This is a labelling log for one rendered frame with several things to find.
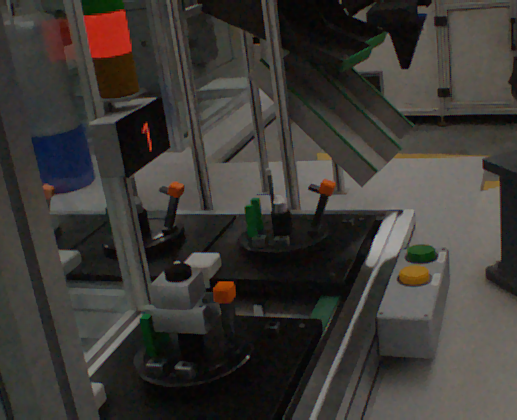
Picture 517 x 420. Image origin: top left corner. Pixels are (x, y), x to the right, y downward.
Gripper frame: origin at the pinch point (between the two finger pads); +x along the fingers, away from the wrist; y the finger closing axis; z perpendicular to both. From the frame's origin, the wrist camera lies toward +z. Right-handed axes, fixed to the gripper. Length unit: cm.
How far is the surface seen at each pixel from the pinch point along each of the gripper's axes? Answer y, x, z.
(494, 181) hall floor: -291, 125, 5
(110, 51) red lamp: 26.2, -6.2, 30.4
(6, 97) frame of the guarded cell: 87, -14, -2
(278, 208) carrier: 5.9, 22.1, 19.2
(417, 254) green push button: 8.1, 28.3, -1.4
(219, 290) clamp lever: 39.8, 18.1, 14.8
